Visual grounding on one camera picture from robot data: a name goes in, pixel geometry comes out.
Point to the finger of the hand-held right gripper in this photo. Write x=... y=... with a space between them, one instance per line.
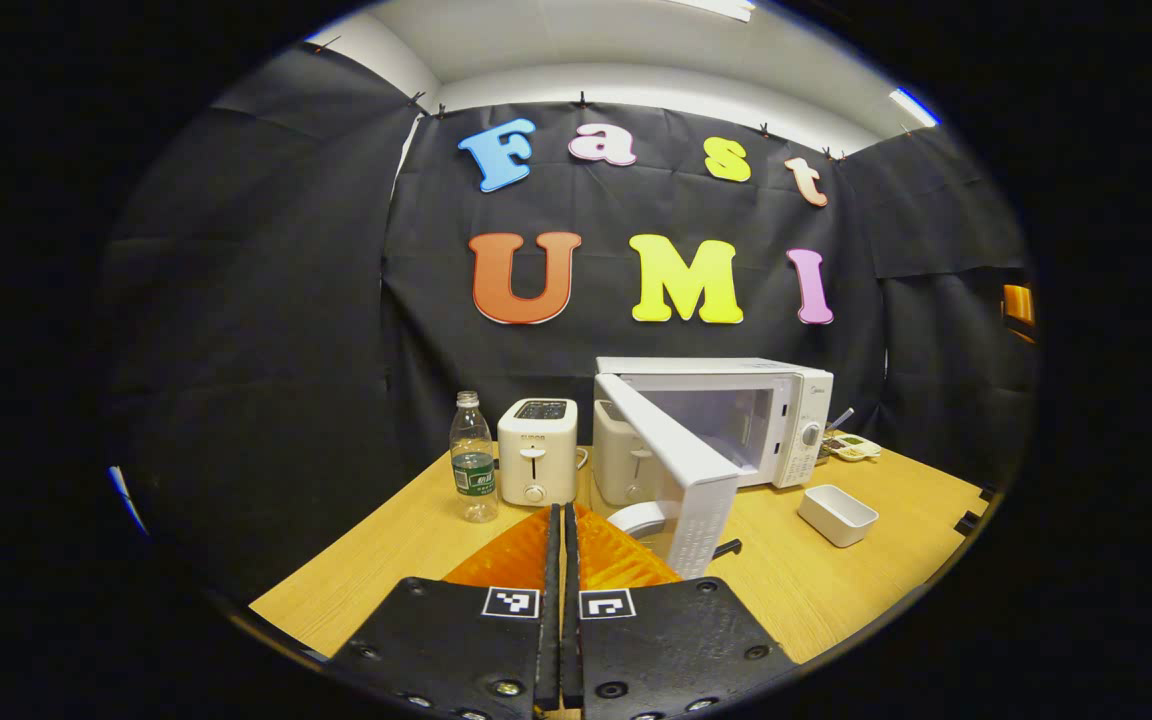
x=1018 y=305

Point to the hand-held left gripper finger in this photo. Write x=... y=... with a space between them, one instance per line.
x=572 y=640
x=550 y=640

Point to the white microwave oven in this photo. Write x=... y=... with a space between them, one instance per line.
x=696 y=470

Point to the white toaster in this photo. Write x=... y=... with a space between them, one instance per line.
x=536 y=460

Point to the clear plastic water bottle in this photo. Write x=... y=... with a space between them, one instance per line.
x=474 y=470

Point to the metal spoon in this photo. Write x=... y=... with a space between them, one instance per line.
x=842 y=418

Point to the small white condiment tray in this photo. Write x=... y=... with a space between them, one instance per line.
x=854 y=448

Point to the black clamp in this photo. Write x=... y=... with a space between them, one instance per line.
x=966 y=522

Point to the small ceiling light panel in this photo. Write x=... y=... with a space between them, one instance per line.
x=914 y=106

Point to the white rectangular dish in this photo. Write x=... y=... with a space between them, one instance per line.
x=836 y=515

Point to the long ceiling light panel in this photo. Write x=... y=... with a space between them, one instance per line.
x=721 y=8

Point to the black backdrop cloth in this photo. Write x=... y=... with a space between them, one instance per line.
x=266 y=300

